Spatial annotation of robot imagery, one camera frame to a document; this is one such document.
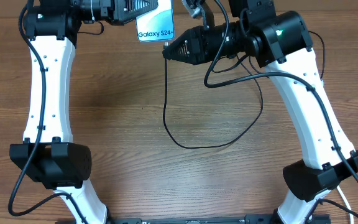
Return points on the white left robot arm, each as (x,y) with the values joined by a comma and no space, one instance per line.
(48,154)

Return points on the Samsung Galaxy smartphone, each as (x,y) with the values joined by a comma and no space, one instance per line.
(158,24)

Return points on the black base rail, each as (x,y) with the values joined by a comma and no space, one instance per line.
(197,221)

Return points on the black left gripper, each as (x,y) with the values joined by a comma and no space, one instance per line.
(117,11)

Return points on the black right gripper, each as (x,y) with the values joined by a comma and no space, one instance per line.
(191,40)

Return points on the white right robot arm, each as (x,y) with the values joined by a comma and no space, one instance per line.
(282,46)

